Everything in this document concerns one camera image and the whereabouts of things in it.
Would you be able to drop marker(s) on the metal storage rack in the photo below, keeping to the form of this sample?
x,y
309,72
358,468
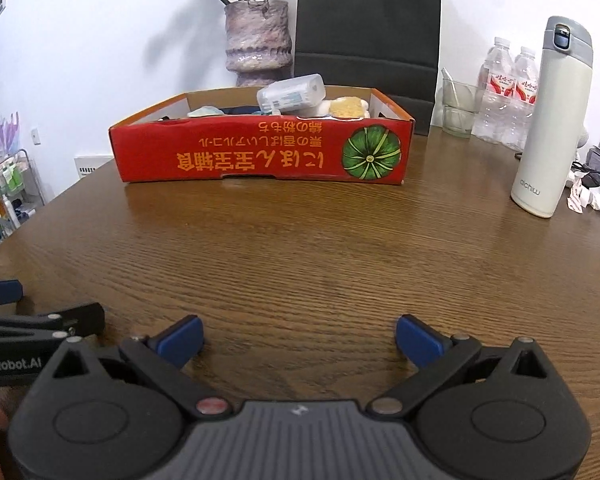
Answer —
x,y
5,200

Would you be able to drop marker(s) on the clear glass cup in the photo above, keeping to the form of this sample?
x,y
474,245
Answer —
x,y
460,115

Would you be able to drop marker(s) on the pastel wrapped bouquet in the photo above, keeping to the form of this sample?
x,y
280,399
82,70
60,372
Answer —
x,y
5,130

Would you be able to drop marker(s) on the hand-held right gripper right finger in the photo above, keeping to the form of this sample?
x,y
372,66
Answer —
x,y
417,340

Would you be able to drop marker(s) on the dark blue pouch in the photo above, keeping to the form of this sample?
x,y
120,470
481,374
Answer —
x,y
240,110

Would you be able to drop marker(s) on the white wall socket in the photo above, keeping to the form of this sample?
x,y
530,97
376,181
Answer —
x,y
36,136

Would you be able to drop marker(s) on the white thermos bottle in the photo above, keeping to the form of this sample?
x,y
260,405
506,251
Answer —
x,y
550,135

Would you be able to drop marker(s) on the white yellow plush toy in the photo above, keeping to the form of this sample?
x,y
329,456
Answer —
x,y
347,107

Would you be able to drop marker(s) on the red cardboard box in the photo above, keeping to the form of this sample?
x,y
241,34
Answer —
x,y
155,155

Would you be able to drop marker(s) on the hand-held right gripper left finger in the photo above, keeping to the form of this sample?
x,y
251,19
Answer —
x,y
182,340

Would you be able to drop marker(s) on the purple mottled vase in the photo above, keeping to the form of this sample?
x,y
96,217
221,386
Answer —
x,y
255,35

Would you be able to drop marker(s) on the wooden desktop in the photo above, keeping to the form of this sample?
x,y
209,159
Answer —
x,y
300,250

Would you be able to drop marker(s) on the white round device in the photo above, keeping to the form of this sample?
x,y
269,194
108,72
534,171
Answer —
x,y
584,135

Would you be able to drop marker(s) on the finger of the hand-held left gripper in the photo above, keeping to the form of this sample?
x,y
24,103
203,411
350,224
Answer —
x,y
0,292
80,317

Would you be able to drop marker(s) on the black paper bag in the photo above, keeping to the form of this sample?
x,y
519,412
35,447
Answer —
x,y
370,20

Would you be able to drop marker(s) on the clear plastic box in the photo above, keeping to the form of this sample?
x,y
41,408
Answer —
x,y
290,92

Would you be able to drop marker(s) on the pack of water bottles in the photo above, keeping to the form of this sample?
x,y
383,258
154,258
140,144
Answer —
x,y
500,95

